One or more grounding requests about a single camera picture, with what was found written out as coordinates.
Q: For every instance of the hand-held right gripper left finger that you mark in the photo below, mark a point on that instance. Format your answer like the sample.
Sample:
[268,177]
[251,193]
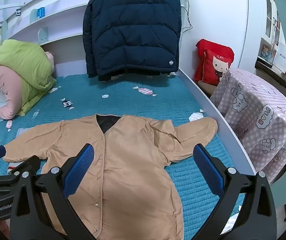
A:
[79,170]

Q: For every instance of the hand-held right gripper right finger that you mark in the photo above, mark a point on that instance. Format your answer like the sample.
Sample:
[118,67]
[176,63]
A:
[208,170]

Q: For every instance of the tan button-front jacket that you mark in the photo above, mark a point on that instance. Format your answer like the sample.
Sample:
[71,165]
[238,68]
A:
[133,167]

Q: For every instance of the grey pants with orange stripes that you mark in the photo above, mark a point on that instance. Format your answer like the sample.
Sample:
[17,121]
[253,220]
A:
[23,131]

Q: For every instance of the pink checked cartoon cloth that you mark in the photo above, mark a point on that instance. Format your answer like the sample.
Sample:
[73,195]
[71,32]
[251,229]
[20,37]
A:
[258,120]

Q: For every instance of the teal candy print bed sheet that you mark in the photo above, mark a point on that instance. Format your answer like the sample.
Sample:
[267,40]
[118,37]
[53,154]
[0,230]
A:
[133,100]

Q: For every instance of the green and pink quilt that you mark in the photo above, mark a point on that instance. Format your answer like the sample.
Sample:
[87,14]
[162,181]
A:
[23,65]

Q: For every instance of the red cartoon cushion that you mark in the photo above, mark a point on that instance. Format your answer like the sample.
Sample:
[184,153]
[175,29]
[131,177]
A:
[215,62]

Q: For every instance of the white shopping bag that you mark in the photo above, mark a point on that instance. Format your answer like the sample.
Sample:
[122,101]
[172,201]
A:
[281,57]

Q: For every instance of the white bed shelf unit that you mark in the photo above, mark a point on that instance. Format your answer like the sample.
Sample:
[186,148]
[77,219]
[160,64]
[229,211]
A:
[63,26]

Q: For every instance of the small black label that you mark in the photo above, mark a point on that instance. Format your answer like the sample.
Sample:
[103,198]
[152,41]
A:
[19,12]

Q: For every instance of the small blue box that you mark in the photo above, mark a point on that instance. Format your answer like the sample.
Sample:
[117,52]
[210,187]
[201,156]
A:
[40,12]

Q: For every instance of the navy and yellow puffer jacket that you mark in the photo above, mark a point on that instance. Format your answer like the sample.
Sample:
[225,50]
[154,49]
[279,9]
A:
[130,30]

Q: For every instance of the white glass door cabinet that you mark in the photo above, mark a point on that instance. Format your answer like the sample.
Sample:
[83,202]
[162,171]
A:
[260,17]

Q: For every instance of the white bed side rail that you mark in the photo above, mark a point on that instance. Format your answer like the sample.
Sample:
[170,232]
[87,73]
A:
[233,142]

